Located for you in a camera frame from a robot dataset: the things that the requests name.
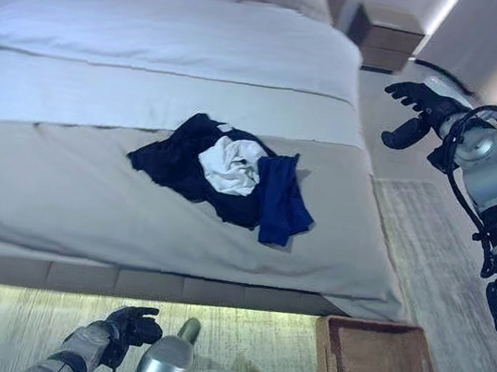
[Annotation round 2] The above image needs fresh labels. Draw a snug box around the silver left robot leg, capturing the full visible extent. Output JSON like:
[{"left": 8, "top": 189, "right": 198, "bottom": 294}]
[{"left": 132, "top": 310, "right": 204, "bottom": 372}]

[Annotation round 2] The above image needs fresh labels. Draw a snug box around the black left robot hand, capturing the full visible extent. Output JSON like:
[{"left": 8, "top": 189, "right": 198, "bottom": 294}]
[{"left": 101, "top": 300, "right": 168, "bottom": 352}]

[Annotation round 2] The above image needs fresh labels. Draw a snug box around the white sheer curtain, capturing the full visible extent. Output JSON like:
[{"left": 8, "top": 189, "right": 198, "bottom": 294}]
[{"left": 404, "top": 0, "right": 497, "bottom": 144}]

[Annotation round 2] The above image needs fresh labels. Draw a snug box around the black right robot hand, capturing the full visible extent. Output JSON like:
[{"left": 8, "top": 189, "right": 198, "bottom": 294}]
[{"left": 375, "top": 77, "right": 462, "bottom": 158}]

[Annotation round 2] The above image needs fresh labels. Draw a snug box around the white garment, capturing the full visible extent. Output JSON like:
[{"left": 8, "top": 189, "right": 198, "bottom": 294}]
[{"left": 193, "top": 131, "right": 268, "bottom": 200}]

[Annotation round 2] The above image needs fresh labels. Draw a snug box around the brown wicker basket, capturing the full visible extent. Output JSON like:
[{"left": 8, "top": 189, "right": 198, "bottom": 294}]
[{"left": 308, "top": 310, "right": 458, "bottom": 372}]

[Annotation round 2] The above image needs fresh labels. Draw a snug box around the black garment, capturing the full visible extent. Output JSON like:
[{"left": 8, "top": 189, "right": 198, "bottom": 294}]
[{"left": 118, "top": 103, "right": 283, "bottom": 233}]

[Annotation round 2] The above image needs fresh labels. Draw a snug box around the brown bed frame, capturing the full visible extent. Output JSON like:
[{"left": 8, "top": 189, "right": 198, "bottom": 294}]
[{"left": 0, "top": 245, "right": 357, "bottom": 339}]

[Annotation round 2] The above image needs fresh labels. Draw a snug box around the brown nightstand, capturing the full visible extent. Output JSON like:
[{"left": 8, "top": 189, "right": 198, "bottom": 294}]
[{"left": 342, "top": 0, "right": 430, "bottom": 80}]

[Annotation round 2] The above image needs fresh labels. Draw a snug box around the blue garment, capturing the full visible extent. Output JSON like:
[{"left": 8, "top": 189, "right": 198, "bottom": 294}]
[{"left": 244, "top": 146, "right": 326, "bottom": 254}]

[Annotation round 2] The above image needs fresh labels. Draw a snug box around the grey striped area rug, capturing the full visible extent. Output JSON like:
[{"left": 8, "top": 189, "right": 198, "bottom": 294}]
[{"left": 0, "top": 117, "right": 497, "bottom": 372}]

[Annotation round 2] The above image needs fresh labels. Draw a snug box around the white duvet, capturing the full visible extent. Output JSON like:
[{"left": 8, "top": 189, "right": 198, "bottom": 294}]
[{"left": 0, "top": 0, "right": 382, "bottom": 180}]

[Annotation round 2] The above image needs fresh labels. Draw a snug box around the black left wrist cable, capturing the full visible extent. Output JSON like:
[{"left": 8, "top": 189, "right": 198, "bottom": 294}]
[{"left": 101, "top": 337, "right": 129, "bottom": 372}]

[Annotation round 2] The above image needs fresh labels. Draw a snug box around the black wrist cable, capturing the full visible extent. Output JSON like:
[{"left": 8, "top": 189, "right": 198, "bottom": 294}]
[
  {"left": 410, "top": 97, "right": 497, "bottom": 281},
  {"left": 101, "top": 337, "right": 129, "bottom": 372}
]

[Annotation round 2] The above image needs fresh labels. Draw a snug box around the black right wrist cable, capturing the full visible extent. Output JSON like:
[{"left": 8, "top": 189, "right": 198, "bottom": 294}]
[{"left": 410, "top": 97, "right": 497, "bottom": 281}]

